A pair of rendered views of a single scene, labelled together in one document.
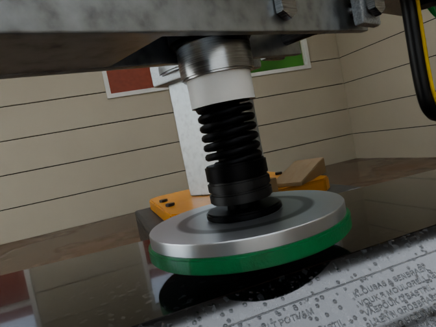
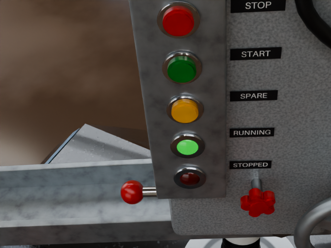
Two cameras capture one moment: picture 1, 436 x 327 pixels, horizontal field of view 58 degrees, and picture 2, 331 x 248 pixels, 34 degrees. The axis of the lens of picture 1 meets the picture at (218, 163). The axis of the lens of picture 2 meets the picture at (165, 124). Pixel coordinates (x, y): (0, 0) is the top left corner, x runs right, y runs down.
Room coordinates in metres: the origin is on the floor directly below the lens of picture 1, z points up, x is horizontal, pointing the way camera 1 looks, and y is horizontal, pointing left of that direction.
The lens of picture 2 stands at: (0.02, -0.32, 1.72)
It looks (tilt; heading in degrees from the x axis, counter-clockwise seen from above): 44 degrees down; 48
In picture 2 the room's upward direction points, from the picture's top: 6 degrees counter-clockwise
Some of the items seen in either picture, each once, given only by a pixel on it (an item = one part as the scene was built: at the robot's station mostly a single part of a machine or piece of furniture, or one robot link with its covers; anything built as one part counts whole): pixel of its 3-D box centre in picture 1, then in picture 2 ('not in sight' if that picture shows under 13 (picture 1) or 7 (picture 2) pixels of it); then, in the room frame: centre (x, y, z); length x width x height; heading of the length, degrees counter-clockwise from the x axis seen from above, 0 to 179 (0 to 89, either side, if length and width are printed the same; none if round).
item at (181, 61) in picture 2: not in sight; (182, 69); (0.28, -0.05, 1.42); 0.03 x 0.01 x 0.03; 132
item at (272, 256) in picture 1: (246, 220); not in sight; (0.43, -0.02, 0.86); 0.22 x 0.22 x 0.04
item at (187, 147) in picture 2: not in sight; (187, 145); (0.29, -0.05, 1.32); 0.02 x 0.01 x 0.02; 132
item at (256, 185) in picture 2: not in sight; (256, 193); (0.33, -0.11, 1.24); 0.04 x 0.04 x 0.04; 42
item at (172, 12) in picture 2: not in sight; (178, 20); (0.28, -0.05, 1.47); 0.03 x 0.01 x 0.03; 132
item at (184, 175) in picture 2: not in sight; (189, 177); (0.29, -0.05, 1.27); 0.02 x 0.01 x 0.02; 132
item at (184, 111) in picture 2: not in sight; (184, 110); (0.28, -0.05, 1.37); 0.03 x 0.01 x 0.03; 132
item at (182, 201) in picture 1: (230, 193); not in sight; (1.29, -0.02, 0.76); 0.49 x 0.49 x 0.05; 17
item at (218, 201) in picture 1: (241, 193); not in sight; (0.43, -0.02, 0.89); 0.07 x 0.07 x 0.01
